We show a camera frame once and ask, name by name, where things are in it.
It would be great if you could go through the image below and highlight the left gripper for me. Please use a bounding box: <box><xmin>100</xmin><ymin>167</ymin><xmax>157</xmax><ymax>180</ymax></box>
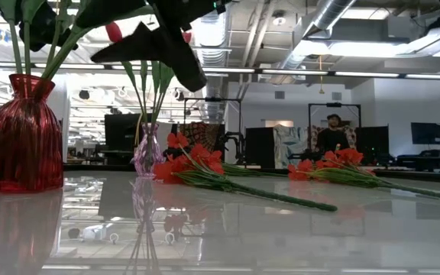
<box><xmin>89</xmin><ymin>0</ymin><xmax>231</xmax><ymax>93</ymax></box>

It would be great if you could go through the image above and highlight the red glass vase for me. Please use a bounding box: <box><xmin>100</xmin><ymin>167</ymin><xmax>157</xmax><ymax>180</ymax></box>
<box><xmin>0</xmin><ymin>73</ymin><xmax>65</xmax><ymax>193</ymax></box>

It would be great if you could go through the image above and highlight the purple glass vase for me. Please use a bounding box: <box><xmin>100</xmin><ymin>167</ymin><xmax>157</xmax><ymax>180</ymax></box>
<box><xmin>133</xmin><ymin>121</ymin><xmax>166</xmax><ymax>179</ymax></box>

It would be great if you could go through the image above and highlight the patterned mandala tapestry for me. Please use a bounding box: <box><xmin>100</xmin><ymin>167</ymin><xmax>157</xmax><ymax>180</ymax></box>
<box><xmin>183</xmin><ymin>121</ymin><xmax>227</xmax><ymax>154</ymax></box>

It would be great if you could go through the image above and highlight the black partition panel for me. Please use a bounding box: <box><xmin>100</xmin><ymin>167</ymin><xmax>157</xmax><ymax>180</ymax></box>
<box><xmin>355</xmin><ymin>125</ymin><xmax>391</xmax><ymax>165</ymax></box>
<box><xmin>244</xmin><ymin>128</ymin><xmax>277</xmax><ymax>167</ymax></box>

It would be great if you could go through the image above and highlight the white blue cloth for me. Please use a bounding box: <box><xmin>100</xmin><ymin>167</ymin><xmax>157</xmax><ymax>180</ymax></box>
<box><xmin>275</xmin><ymin>124</ymin><xmax>309</xmax><ymax>167</ymax></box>

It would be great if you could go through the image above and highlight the person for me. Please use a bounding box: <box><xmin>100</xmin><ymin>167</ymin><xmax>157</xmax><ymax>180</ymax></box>
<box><xmin>315</xmin><ymin>113</ymin><xmax>351</xmax><ymax>154</ymax></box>

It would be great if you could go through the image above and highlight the black desk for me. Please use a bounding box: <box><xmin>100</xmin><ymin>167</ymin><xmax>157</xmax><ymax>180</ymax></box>
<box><xmin>395</xmin><ymin>121</ymin><xmax>440</xmax><ymax>173</ymax></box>

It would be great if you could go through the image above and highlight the silver ventilation duct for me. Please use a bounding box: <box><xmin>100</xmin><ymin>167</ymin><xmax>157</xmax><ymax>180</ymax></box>
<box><xmin>271</xmin><ymin>0</ymin><xmax>358</xmax><ymax>83</ymax></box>
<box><xmin>187</xmin><ymin>0</ymin><xmax>233</xmax><ymax>124</ymax></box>

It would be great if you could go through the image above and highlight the black rig frame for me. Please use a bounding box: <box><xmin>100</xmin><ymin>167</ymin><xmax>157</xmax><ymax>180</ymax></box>
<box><xmin>306</xmin><ymin>101</ymin><xmax>363</xmax><ymax>133</ymax></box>
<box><xmin>183</xmin><ymin>96</ymin><xmax>244</xmax><ymax>166</ymax></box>

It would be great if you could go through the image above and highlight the dark wall monitor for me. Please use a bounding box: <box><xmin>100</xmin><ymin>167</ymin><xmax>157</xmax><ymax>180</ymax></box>
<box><xmin>410</xmin><ymin>121</ymin><xmax>440</xmax><ymax>145</ymax></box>

